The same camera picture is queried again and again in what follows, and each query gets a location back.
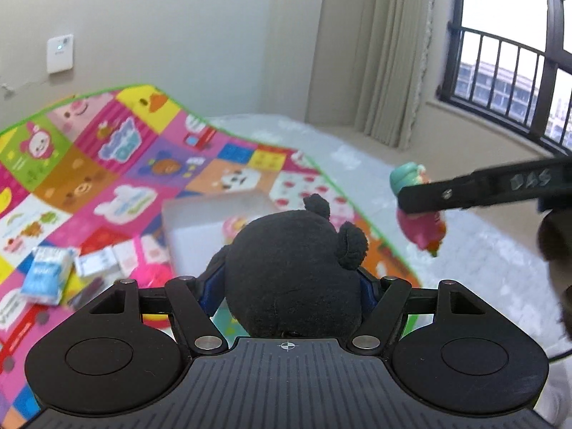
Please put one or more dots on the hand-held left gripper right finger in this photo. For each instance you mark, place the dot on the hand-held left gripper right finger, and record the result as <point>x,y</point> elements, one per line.
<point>367,290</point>

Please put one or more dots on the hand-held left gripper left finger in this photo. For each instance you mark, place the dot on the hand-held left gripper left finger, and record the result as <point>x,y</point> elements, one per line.
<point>209,292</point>

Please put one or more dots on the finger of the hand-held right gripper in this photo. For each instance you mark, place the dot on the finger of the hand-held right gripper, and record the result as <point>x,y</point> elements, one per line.
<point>482,187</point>

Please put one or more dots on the pink plastic toy basket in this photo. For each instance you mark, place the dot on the pink plastic toy basket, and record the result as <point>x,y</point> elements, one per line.
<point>156,273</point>

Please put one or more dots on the pale pink cardboard box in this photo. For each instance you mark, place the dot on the pale pink cardboard box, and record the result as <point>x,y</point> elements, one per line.
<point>196,232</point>

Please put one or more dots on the pink and teal doll toy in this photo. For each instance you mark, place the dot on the pink and teal doll toy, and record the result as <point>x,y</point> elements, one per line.
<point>420,228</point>

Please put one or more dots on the black plush toy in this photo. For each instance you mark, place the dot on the black plush toy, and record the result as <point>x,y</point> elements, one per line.
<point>290,268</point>

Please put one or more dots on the small pink round toy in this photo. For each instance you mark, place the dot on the small pink round toy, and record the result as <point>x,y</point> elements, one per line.
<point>234,229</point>

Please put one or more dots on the building outside window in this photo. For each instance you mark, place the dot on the building outside window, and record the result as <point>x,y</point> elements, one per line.
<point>505,85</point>

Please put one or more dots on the white battery charger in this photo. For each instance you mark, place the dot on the white battery charger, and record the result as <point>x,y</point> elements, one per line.
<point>96,262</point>

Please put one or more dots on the black window railing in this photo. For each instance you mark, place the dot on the black window railing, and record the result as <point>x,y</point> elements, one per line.
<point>456,53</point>

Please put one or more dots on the blue tissue pack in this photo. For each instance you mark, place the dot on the blue tissue pack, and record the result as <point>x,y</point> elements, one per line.
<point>44,277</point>

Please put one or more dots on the colourful cartoon play mat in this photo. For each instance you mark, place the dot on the colourful cartoon play mat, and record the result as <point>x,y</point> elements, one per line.
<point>89,178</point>

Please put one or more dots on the beige curtain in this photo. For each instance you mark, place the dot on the beige curtain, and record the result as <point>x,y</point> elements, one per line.
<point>380,53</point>

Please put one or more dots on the white wall device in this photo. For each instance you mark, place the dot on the white wall device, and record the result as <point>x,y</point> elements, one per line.
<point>60,53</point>

